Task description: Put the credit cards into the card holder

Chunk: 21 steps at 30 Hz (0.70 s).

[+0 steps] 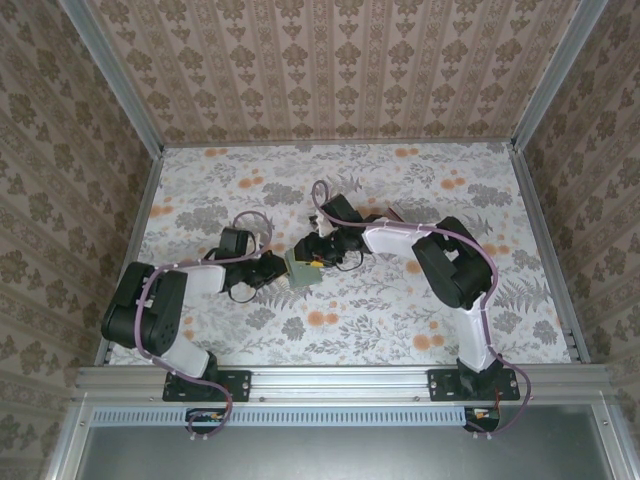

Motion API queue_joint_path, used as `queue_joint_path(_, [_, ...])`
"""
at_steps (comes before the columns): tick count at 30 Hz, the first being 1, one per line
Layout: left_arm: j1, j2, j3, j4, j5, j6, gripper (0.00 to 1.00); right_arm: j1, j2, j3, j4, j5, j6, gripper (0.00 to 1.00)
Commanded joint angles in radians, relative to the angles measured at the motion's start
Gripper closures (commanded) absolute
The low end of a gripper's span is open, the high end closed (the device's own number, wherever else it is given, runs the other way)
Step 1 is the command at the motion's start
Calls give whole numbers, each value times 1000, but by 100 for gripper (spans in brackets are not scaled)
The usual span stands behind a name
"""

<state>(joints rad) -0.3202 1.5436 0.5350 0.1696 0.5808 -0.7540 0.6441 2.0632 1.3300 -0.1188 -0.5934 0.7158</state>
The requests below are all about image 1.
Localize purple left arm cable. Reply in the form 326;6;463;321
134;209;275;444

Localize black camera cable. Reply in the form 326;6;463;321
224;279;261;305
333;247;369;272

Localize black right camera cable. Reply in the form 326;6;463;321
333;247;369;272

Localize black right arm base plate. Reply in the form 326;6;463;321
428;368;521;403

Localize aluminium table side rail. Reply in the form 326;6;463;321
509;142;592;365
94;147;166;369

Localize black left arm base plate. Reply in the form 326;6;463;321
162;368;252;403

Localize floral table cover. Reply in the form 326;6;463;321
107;141;574;367

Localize thin aluminium wall rail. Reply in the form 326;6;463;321
160;137;517;149

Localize aluminium upright frame post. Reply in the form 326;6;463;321
510;0;610;151
57;0;166;157

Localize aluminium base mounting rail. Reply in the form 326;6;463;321
73;363;616;405

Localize slotted cable duct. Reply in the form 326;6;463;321
91;405;474;427

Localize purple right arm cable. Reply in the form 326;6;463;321
309;178;532;441

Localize grey metal sheet panel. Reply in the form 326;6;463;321
74;424;609;480

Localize black left camera cable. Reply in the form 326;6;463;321
224;279;261;305

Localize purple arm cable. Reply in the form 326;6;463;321
134;209;275;444
309;178;532;441

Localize aluminium lower frame bar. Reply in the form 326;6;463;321
44;394;96;480
592;399;640;480

